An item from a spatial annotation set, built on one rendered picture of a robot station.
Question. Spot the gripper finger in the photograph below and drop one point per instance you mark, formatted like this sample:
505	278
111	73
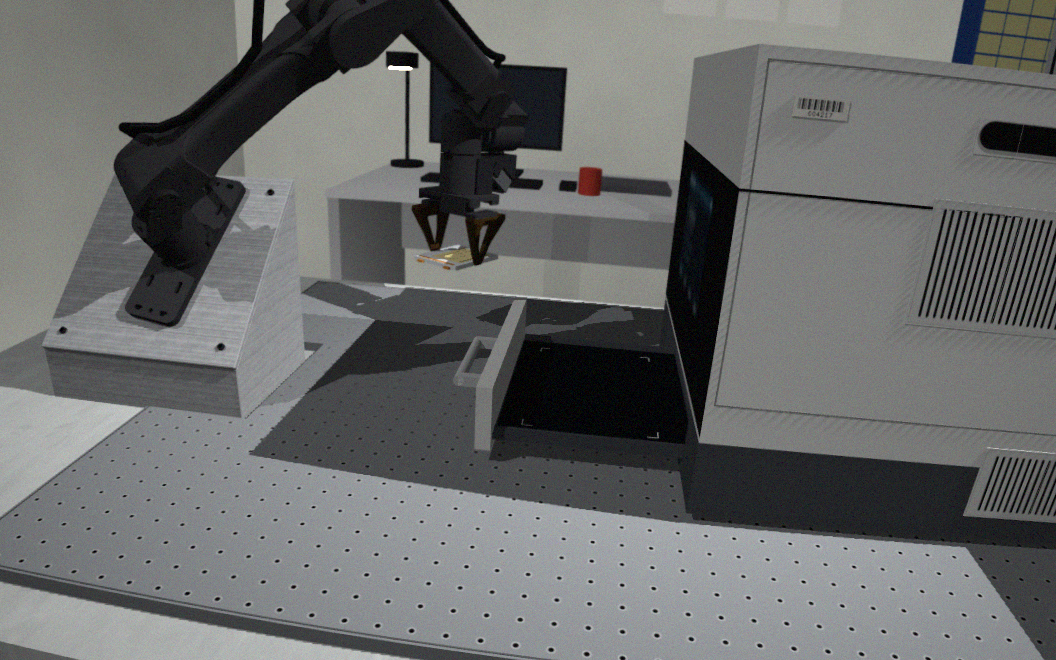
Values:
473	229
421	213

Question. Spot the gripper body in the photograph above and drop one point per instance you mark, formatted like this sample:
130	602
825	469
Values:
457	187

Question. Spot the white lab instrument with drawer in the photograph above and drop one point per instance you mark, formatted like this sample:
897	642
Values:
862	290

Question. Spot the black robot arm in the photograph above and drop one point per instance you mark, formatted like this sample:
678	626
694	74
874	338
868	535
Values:
159	170

